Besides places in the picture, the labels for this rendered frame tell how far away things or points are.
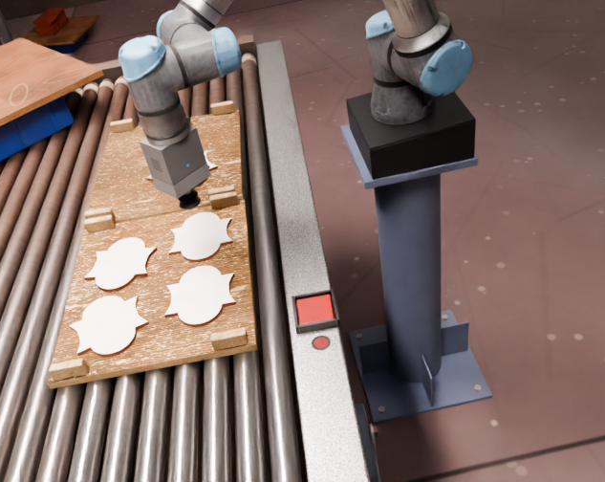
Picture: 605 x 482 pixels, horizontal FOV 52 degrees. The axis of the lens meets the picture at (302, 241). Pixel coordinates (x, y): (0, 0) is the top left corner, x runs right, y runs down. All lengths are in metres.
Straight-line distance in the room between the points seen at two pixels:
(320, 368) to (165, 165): 0.44
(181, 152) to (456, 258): 1.59
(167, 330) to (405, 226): 0.75
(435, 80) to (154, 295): 0.67
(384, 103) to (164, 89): 0.58
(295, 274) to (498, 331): 1.22
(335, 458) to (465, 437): 1.13
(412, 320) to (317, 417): 0.96
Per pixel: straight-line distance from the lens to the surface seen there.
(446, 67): 1.29
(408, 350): 1.98
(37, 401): 1.14
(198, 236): 1.27
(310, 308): 1.08
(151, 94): 1.07
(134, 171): 1.55
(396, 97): 1.45
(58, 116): 1.88
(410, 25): 1.25
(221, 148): 1.54
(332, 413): 0.96
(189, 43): 1.09
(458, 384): 2.11
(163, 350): 1.08
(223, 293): 1.13
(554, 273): 2.50
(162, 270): 1.23
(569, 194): 2.88
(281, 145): 1.54
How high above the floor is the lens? 1.71
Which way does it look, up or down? 40 degrees down
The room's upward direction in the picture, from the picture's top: 11 degrees counter-clockwise
